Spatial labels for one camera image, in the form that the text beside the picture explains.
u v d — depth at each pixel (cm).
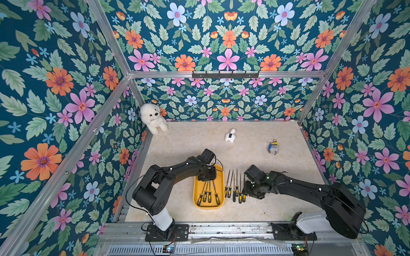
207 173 77
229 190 86
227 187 88
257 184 66
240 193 86
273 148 100
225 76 93
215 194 86
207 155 75
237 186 88
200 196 84
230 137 107
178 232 74
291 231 65
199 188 88
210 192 86
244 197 84
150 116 101
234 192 86
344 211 42
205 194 84
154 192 46
